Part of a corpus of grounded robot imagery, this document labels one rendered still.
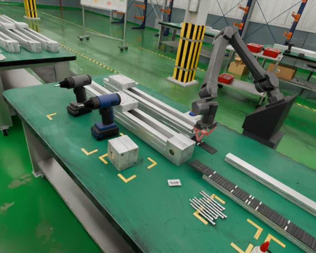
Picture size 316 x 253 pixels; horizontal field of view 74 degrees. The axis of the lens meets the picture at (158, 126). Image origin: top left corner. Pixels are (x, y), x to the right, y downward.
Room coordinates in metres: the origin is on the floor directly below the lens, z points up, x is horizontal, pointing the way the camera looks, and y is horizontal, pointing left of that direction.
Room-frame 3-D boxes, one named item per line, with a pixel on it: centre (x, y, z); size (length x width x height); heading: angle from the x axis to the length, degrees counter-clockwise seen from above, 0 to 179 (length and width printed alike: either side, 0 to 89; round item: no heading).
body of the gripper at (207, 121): (0.93, -0.24, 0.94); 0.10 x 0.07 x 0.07; 140
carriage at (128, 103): (1.08, 0.23, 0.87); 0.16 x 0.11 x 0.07; 50
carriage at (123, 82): (1.38, 0.30, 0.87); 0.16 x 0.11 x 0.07; 50
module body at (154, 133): (1.08, 0.23, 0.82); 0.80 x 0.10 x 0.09; 50
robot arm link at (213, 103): (0.93, -0.23, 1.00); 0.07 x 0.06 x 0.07; 124
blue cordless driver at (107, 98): (0.85, 0.28, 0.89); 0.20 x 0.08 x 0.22; 134
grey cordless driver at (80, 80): (1.03, 0.48, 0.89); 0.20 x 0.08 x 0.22; 145
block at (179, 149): (0.80, -0.12, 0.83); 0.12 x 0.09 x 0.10; 140
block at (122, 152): (0.71, 0.12, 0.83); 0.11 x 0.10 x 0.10; 132
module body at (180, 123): (1.22, 0.10, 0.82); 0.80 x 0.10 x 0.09; 50
